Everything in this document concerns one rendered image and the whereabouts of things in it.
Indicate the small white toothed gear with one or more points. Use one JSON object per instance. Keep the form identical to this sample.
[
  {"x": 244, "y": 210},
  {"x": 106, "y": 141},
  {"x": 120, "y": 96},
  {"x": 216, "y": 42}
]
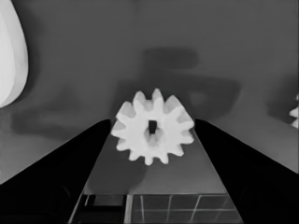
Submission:
[
  {"x": 295, "y": 112},
  {"x": 134, "y": 130}
]

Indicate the white round carrier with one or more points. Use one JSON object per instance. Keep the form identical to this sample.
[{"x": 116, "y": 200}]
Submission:
[{"x": 11, "y": 62}]

